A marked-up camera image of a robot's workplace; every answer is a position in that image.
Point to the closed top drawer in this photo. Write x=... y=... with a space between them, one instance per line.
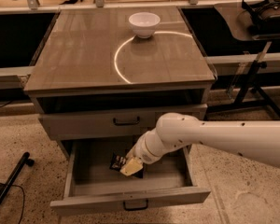
x=99 y=124

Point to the white ceramic bowl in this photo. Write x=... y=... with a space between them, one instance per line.
x=144 y=24

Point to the black headset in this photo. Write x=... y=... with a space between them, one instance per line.
x=265 y=15

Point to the grey wooden drawer cabinet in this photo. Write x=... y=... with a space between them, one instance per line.
x=92 y=61

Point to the chocolate rxbar wrapper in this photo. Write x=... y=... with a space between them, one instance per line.
x=117 y=163

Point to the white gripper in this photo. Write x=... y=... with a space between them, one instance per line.
x=144 y=154

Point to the black drawer handle top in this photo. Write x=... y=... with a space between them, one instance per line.
x=118 y=122

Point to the black side table frame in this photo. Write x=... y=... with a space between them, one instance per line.
x=250 y=83

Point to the black drawer handle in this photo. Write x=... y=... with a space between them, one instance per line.
x=135 y=205
x=118 y=122

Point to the open middle drawer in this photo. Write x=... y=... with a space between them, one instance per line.
x=91 y=187

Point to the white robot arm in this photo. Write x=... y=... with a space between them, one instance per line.
x=255 y=140

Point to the black stand leg with wheel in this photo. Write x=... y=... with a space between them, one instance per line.
x=5 y=187

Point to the black drawer handle middle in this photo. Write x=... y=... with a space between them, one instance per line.
x=135 y=205

